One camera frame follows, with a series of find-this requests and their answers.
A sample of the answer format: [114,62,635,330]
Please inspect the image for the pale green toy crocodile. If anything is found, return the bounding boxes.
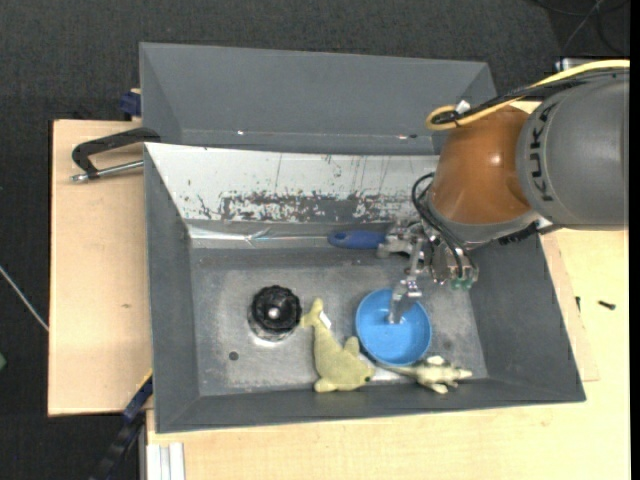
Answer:
[394,355,474,395]

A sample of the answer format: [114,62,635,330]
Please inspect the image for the blue bowl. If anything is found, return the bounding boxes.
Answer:
[354,287,433,368]

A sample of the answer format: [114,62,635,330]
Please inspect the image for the black round knob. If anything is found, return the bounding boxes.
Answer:
[247,284,304,343]

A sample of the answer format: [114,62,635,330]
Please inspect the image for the yellow-green toy dolphin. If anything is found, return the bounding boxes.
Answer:
[299,297,376,394]

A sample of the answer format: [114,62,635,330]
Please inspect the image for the blue handled metal tool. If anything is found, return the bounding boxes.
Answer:
[327,229,417,260]

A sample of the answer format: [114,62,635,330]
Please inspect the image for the grey metal bin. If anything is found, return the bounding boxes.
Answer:
[138,41,587,434]

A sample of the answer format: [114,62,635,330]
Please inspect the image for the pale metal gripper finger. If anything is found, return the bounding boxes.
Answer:
[388,277,425,326]

